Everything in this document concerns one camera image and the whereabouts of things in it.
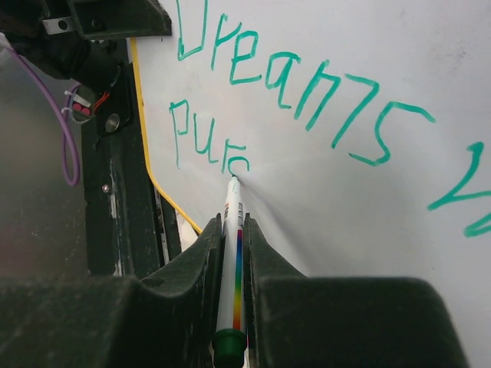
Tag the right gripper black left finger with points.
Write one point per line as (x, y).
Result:
(164, 320)

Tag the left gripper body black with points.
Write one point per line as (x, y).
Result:
(97, 64)

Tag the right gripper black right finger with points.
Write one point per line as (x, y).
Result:
(297, 321)

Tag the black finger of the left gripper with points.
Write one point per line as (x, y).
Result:
(119, 19)

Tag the white whiteboard marker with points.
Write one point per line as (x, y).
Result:
(229, 342)

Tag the yellow framed whiteboard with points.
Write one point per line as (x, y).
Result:
(359, 130)

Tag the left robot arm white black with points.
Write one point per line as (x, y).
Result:
(21, 24)

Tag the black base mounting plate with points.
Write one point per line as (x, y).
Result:
(125, 217)

